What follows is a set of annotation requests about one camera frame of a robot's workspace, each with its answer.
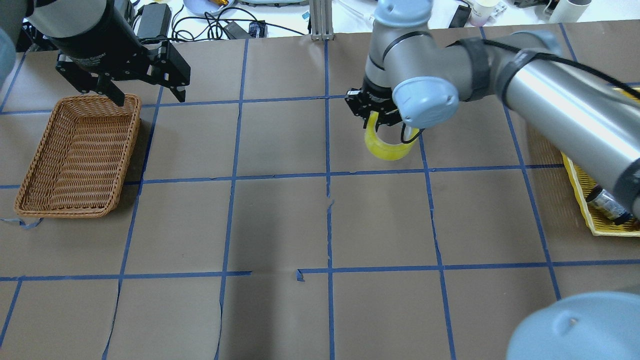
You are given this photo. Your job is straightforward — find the aluminium frame post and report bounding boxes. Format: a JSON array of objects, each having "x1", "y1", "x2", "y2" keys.
[{"x1": 308, "y1": 0, "x2": 335, "y2": 41}]

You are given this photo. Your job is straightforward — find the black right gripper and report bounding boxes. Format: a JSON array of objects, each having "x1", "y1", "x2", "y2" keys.
[{"x1": 344, "y1": 86, "x2": 402, "y2": 127}]

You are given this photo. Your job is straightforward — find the black cables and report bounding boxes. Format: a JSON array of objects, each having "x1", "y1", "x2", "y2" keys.
[{"x1": 171, "y1": 5, "x2": 307, "y2": 42}]

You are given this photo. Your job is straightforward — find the yellow tape roll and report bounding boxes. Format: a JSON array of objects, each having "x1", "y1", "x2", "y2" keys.
[{"x1": 364, "y1": 111, "x2": 421, "y2": 161}]

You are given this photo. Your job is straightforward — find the blue bowl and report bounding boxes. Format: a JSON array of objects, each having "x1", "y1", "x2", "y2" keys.
[{"x1": 183, "y1": 0, "x2": 237, "y2": 17}]

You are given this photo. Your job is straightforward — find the black power adapter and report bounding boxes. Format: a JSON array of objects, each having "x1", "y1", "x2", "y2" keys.
[{"x1": 135, "y1": 2, "x2": 172, "y2": 39}]

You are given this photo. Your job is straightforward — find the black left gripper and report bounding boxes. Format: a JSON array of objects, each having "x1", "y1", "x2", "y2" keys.
[{"x1": 55, "y1": 41, "x2": 191, "y2": 107}]

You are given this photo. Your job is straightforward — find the brown wicker basket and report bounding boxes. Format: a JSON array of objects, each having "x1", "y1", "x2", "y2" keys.
[{"x1": 14, "y1": 93, "x2": 142, "y2": 219}]

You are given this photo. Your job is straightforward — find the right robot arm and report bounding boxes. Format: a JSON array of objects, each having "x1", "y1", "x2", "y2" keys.
[{"x1": 158, "y1": 38, "x2": 639, "y2": 360}]

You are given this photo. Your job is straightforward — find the yellow plastic basket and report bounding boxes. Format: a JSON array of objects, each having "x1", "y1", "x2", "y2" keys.
[{"x1": 561, "y1": 86, "x2": 640, "y2": 237}]

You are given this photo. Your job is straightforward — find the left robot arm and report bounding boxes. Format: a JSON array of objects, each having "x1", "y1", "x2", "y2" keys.
[{"x1": 1, "y1": 0, "x2": 191, "y2": 106}]

